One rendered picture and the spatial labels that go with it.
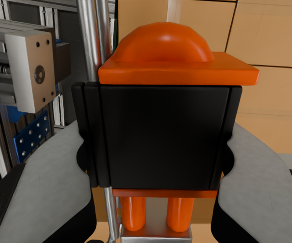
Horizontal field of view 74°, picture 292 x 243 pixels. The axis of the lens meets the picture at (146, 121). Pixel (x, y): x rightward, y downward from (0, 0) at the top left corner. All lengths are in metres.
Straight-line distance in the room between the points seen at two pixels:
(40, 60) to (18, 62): 0.04
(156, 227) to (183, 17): 0.69
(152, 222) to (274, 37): 0.79
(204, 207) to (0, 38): 0.49
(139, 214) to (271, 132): 0.92
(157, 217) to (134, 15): 0.68
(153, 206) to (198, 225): 0.25
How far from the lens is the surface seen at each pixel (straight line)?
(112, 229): 0.18
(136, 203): 0.16
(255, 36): 0.85
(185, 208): 0.17
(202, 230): 0.46
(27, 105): 0.42
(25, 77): 0.40
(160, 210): 0.20
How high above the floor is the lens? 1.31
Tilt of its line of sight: 62 degrees down
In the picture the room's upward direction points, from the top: 176 degrees counter-clockwise
